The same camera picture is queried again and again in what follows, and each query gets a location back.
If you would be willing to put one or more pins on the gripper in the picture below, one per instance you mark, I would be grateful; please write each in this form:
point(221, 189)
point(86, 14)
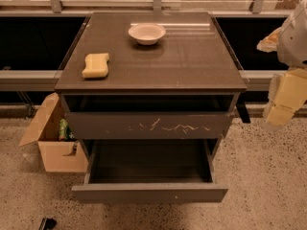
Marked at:
point(295, 43)

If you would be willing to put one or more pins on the grey drawer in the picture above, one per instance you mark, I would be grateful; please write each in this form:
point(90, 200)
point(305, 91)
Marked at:
point(127, 125)
point(150, 171)

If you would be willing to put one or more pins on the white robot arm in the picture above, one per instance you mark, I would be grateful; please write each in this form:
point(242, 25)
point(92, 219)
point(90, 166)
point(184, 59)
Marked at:
point(289, 41)

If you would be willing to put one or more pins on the grey drawer cabinet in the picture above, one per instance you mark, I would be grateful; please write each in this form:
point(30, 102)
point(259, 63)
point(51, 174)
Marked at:
point(190, 70)

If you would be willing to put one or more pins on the grey top drawer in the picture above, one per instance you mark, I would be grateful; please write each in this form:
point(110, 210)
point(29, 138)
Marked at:
point(127, 125)

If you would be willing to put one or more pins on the white bowl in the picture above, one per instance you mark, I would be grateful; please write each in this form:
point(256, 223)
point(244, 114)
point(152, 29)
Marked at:
point(147, 33)

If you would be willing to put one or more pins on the yellow sponge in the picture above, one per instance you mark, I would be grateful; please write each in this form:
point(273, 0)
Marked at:
point(96, 66)

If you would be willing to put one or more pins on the green packet in box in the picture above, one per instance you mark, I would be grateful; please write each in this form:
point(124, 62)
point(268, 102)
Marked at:
point(65, 133)

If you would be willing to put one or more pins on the open cardboard box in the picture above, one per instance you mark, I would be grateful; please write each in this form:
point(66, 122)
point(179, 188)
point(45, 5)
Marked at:
point(58, 155)

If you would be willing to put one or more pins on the black object on floor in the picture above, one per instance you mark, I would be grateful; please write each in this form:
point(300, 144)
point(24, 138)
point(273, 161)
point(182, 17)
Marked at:
point(47, 224)

